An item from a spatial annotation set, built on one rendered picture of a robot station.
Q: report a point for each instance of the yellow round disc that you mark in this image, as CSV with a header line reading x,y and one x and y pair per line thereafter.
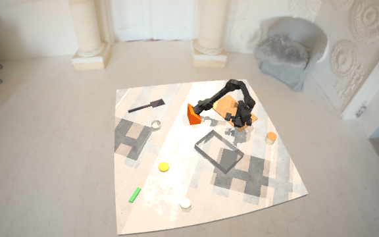
x,y
163,166

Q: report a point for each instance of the beige short cylinder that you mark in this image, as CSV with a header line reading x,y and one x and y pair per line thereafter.
x,y
185,203

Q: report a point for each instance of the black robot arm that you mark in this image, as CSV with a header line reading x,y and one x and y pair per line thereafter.
x,y
244,108

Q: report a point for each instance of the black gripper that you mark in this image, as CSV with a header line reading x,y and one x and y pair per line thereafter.
x,y
229,116

